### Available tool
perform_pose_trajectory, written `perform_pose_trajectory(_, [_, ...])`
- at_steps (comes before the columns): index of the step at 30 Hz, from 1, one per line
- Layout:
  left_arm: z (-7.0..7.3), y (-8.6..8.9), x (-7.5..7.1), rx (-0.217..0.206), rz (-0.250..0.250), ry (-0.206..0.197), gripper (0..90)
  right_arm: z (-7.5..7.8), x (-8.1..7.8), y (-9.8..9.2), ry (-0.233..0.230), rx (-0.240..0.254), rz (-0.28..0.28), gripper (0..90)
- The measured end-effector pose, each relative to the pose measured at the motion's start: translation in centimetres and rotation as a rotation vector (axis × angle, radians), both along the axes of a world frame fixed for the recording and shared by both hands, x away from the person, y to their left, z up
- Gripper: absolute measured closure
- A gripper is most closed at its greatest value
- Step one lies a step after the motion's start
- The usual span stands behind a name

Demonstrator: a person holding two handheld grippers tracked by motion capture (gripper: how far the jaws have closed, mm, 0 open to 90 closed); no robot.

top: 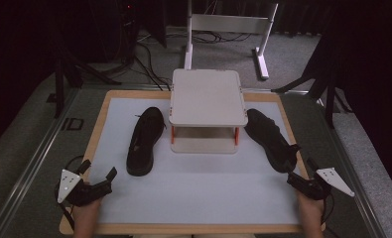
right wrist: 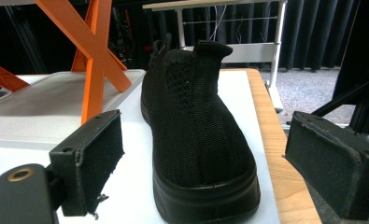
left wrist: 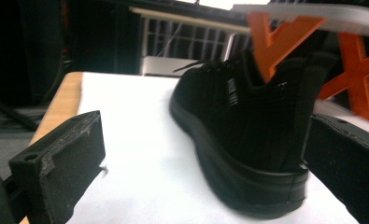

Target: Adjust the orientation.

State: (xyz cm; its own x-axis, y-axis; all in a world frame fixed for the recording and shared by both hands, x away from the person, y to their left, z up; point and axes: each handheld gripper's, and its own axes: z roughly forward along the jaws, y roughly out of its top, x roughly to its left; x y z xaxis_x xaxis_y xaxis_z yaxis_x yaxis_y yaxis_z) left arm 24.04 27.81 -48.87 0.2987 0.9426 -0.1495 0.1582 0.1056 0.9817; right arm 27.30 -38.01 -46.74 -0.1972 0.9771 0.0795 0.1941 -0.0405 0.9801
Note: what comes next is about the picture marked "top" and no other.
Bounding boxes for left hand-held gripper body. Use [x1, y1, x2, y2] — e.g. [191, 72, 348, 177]
[57, 169, 114, 208]

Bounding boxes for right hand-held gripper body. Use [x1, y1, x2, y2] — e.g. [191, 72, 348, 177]
[286, 167, 356, 201]

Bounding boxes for black shoe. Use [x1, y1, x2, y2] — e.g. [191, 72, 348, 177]
[243, 108, 302, 174]
[126, 106, 168, 178]

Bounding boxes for white two-tier shoe rack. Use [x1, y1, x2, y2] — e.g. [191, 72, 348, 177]
[168, 67, 249, 155]

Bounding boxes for person's left hand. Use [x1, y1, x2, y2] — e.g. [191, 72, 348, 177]
[79, 179, 102, 209]

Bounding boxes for person's right hand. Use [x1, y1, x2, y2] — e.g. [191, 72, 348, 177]
[297, 191, 326, 216]

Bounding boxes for black tripod stand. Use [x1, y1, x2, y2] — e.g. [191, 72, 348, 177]
[271, 49, 354, 129]
[53, 39, 122, 119]

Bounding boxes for white table mat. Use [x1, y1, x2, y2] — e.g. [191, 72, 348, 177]
[73, 97, 304, 226]

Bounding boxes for dark equipment with red light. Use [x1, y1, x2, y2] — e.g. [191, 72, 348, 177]
[115, 0, 143, 65]

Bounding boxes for white metal stand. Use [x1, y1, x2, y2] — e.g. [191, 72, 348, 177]
[183, 0, 280, 81]

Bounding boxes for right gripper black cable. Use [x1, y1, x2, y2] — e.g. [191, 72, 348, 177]
[320, 191, 335, 229]

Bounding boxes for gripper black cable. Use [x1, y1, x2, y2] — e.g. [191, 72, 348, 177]
[320, 191, 335, 229]
[54, 154, 85, 232]

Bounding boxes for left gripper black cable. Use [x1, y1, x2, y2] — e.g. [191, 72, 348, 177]
[54, 154, 85, 232]

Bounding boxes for black floor cables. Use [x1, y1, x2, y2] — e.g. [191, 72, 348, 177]
[130, 29, 174, 92]

